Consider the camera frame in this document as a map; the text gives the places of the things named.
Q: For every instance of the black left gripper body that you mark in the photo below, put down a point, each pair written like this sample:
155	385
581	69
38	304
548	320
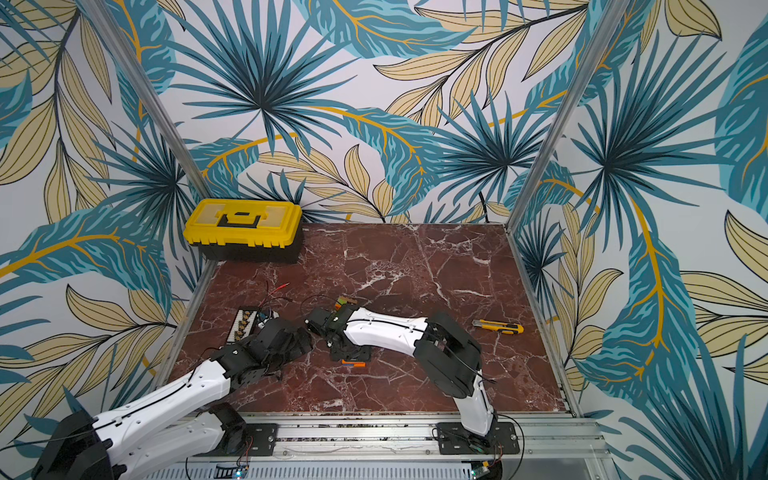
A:
293	350

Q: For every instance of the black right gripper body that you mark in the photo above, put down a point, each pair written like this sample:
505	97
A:
321	322

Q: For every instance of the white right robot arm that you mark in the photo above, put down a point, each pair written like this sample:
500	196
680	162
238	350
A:
447	353

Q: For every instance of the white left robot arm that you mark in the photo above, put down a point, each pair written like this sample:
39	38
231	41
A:
184	418

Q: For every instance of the yellow black toolbox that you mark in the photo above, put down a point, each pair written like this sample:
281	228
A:
246	230

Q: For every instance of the yellow utility knife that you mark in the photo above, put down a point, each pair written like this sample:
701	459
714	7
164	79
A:
506	328

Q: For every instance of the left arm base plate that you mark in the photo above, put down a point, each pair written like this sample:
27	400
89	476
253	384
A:
252	440

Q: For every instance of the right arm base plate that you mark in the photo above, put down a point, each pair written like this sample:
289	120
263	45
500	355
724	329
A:
454	439

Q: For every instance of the aluminium corner post left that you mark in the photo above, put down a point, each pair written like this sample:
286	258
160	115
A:
119	45

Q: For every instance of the aluminium corner post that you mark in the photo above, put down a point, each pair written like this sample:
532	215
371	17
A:
582	75
119	45

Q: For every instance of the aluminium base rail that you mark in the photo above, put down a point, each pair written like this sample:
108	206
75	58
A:
401	446

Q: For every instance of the aluminium corner post right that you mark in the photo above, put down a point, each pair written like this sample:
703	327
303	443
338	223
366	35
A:
582	75

